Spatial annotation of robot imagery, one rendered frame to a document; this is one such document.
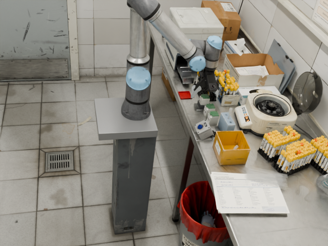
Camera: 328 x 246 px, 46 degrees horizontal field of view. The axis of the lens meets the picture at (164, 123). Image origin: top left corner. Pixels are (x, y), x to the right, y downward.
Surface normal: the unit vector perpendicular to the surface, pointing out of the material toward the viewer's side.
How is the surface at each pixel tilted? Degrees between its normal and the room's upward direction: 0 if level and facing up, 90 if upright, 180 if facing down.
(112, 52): 90
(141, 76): 7
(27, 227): 0
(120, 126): 1
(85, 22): 90
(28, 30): 90
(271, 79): 92
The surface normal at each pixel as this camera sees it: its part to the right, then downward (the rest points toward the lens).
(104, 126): 0.11, -0.78
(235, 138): 0.16, 0.64
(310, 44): -0.97, 0.06
